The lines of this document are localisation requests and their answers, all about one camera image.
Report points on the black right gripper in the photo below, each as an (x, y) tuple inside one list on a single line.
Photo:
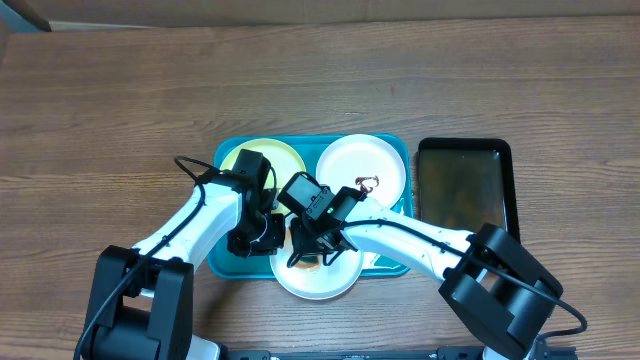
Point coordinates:
[(308, 246)]

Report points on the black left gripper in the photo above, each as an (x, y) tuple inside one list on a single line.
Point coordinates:
[(274, 238)]

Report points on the white plate with orange stain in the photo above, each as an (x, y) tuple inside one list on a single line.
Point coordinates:
[(316, 281)]

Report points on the yellow plate with sauce stain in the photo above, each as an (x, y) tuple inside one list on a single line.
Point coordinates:
[(284, 159)]

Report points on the green and yellow sponge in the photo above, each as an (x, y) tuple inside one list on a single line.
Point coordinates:
[(305, 263)]

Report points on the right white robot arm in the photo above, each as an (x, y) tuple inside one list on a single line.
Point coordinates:
[(500, 292)]

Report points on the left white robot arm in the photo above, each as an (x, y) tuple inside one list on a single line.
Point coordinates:
[(141, 300)]

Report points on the teal plastic tray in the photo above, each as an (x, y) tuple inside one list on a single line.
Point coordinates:
[(310, 147)]

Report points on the black water tray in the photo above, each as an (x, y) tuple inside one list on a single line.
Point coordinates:
[(464, 183)]

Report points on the white plate with dark stain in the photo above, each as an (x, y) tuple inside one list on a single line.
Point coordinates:
[(366, 163)]

